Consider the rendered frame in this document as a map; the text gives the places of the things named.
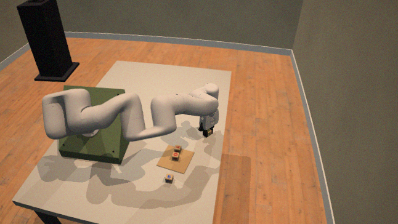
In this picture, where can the tan flat mat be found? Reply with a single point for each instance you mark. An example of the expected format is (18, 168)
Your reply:
(179, 166)

